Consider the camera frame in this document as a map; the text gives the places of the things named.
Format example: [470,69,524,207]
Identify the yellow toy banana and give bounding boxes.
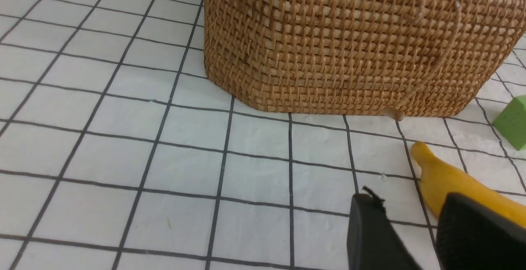
[410,141,526,227]

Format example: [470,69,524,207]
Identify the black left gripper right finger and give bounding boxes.
[436,193,526,270]

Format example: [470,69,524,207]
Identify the green foam cube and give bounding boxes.
[492,95,526,151]

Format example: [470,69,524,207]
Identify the woven wicker basket green lining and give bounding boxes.
[203,0,526,121]

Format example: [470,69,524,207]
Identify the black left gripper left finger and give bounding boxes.
[347,186,421,270]

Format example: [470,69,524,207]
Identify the white checkered tablecloth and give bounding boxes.
[0,0,525,270]

